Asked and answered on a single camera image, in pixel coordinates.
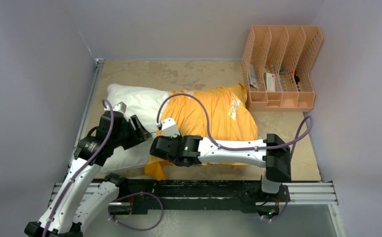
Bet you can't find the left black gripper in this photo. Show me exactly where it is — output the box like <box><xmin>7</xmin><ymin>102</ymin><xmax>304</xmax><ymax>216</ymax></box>
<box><xmin>112</xmin><ymin>115</ymin><xmax>150</xmax><ymax>149</ymax></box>

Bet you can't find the white pillow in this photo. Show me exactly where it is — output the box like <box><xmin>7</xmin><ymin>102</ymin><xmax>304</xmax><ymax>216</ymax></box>
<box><xmin>99</xmin><ymin>83</ymin><xmax>172</xmax><ymax>174</ymax></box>

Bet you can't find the orange cartoon pillowcase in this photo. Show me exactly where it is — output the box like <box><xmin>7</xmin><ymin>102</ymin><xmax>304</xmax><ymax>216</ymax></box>
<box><xmin>143</xmin><ymin>83</ymin><xmax>259</xmax><ymax>182</ymax></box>

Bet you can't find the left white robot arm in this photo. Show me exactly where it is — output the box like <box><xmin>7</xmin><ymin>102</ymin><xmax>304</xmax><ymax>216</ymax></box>
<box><xmin>24</xmin><ymin>111</ymin><xmax>152</xmax><ymax>237</ymax></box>

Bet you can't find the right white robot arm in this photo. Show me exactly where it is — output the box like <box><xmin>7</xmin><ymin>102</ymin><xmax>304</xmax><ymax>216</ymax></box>
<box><xmin>150</xmin><ymin>133</ymin><xmax>292</xmax><ymax>201</ymax></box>

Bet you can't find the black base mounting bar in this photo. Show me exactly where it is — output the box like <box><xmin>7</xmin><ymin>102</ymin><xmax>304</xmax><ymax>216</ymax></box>
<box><xmin>97</xmin><ymin>178</ymin><xmax>292</xmax><ymax>217</ymax></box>

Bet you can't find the white paper packet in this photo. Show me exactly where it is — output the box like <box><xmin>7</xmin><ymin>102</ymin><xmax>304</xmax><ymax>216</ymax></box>
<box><xmin>248</xmin><ymin>64</ymin><xmax>259</xmax><ymax>89</ymax></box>

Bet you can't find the white label box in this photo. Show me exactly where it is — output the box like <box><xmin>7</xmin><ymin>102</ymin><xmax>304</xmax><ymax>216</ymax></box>
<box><xmin>264</xmin><ymin>72</ymin><xmax>276</xmax><ymax>92</ymax></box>

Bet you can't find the pink plastic file organizer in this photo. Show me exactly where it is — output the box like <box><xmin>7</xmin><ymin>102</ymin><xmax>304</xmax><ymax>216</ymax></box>
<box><xmin>241</xmin><ymin>25</ymin><xmax>323</xmax><ymax>112</ymax></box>

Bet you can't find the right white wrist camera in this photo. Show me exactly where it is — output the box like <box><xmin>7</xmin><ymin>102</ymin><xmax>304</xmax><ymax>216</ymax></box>
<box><xmin>156</xmin><ymin>117</ymin><xmax>181</xmax><ymax>138</ymax></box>

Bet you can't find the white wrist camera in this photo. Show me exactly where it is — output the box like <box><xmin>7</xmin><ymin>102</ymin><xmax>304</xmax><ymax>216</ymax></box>
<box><xmin>156</xmin><ymin>117</ymin><xmax>181</xmax><ymax>138</ymax></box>
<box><xmin>112</xmin><ymin>102</ymin><xmax>127</xmax><ymax>115</ymax></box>

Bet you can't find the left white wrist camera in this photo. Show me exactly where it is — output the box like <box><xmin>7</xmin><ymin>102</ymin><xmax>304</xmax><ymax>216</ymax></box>
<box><xmin>112</xmin><ymin>102</ymin><xmax>127</xmax><ymax>115</ymax></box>

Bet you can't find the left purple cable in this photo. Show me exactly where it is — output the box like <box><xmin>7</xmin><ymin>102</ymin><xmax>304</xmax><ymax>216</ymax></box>
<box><xmin>41</xmin><ymin>98</ymin><xmax>165</xmax><ymax>237</ymax></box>

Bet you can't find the purple cable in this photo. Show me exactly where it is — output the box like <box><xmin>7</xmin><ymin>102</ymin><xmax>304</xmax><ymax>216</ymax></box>
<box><xmin>156</xmin><ymin>93</ymin><xmax>314</xmax><ymax>222</ymax></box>
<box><xmin>41</xmin><ymin>98</ymin><xmax>165</xmax><ymax>237</ymax></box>

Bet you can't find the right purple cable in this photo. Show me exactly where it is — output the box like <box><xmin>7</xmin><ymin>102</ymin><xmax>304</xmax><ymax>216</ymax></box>
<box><xmin>156</xmin><ymin>93</ymin><xmax>314</xmax><ymax>222</ymax></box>

